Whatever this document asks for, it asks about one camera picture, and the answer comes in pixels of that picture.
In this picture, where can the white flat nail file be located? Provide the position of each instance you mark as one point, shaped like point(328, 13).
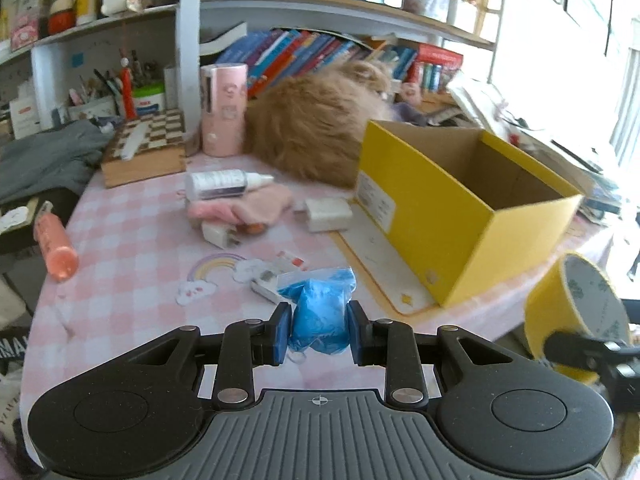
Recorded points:
point(134, 141)

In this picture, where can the purple cloth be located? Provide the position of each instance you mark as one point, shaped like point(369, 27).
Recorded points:
point(412, 115)

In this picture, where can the pink plush toy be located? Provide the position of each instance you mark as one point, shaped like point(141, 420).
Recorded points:
point(250, 207)

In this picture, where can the pink pig plush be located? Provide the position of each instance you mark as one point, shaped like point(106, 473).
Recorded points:
point(413, 92)

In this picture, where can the white dropper bottle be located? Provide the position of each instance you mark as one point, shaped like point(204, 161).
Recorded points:
point(220, 184)

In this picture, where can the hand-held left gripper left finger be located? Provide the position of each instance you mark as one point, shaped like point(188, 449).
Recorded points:
point(281, 335)

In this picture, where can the red round jar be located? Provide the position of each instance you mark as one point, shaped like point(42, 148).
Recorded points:
point(61, 17)

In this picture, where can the white shelf unit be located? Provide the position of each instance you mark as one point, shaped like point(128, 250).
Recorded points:
point(190, 35)

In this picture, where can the black bag white letters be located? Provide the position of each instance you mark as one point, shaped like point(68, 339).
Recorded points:
point(12, 345)

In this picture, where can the pink checkered desktop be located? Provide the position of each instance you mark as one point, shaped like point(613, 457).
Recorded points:
point(135, 240)

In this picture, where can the large white charger block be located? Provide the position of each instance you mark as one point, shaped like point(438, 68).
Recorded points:
point(327, 214)

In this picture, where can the orange plastic bottle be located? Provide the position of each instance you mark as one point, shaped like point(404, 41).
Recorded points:
point(56, 245)

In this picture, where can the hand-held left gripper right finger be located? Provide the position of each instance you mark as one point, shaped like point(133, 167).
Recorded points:
point(357, 335)

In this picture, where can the grey cloth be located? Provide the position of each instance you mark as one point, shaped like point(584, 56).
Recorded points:
point(45, 160)

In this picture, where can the blue plastic bag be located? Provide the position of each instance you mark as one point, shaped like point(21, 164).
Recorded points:
point(317, 310)

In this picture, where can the black lying book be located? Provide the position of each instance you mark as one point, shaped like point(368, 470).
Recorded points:
point(225, 40)

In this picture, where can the yellow tape roll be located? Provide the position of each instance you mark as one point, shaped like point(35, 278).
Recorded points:
point(555, 305)

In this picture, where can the white red paper strip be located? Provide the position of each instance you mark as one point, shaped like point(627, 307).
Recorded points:
point(291, 260)

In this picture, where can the white red box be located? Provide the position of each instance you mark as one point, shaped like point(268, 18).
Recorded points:
point(24, 119)

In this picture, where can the red tassel ornament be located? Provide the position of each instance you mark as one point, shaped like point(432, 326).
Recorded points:
point(128, 90)

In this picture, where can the pen holder with pens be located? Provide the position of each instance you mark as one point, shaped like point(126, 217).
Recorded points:
point(92, 105)

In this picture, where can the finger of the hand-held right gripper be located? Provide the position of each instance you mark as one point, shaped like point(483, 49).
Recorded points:
point(580, 346)

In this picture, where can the fluffy orange cat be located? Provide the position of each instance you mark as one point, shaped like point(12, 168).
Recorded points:
point(310, 130)

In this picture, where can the small white charger plug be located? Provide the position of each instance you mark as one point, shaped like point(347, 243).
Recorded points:
point(217, 234)

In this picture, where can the pink cylindrical container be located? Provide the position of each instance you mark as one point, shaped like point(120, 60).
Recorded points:
point(222, 110)

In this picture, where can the white storage boxes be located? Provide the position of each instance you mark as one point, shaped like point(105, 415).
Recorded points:
point(460, 12)

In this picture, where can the red thick book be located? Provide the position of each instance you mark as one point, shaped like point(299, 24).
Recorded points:
point(440, 55)

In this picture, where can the white cloud-shaped item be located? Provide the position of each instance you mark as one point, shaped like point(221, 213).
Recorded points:
point(14, 220)

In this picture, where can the yellow cardboard box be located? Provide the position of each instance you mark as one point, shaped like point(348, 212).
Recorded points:
point(430, 210)

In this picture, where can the row of colourful books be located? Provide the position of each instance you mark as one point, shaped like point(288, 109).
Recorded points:
point(300, 50)

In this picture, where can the small white box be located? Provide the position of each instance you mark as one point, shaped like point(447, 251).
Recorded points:
point(264, 287)

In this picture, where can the wooden chessboard box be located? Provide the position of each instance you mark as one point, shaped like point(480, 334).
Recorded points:
point(150, 160)

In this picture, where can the white green jar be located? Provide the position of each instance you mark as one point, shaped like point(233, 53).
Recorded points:
point(149, 100)

